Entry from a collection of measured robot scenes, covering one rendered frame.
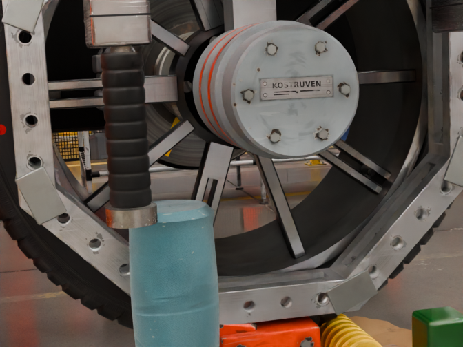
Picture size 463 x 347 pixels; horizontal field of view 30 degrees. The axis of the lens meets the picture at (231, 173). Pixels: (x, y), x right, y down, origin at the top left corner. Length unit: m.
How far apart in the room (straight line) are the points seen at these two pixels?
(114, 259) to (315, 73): 0.31
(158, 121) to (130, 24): 0.81
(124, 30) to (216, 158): 0.38
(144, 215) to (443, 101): 0.46
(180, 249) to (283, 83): 0.19
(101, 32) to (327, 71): 0.23
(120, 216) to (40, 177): 0.23
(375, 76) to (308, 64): 0.30
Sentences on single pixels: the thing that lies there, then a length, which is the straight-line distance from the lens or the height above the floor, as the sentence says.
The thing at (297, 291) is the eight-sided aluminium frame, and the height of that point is 0.61.
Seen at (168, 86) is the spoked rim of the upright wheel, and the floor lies 0.85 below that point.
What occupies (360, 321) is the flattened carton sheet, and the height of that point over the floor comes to 0.03.
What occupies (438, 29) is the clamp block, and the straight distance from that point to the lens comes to 0.88.
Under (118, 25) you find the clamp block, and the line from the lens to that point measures 0.72.
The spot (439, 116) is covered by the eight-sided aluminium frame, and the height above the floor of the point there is 0.80.
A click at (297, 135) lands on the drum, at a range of 0.83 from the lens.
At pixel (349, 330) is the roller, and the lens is 1.11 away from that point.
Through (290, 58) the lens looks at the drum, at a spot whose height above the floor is 0.88.
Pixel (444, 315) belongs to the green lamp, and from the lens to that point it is 0.77.
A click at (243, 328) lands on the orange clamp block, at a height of 0.58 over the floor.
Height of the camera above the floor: 0.89
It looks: 8 degrees down
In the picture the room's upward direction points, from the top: 3 degrees counter-clockwise
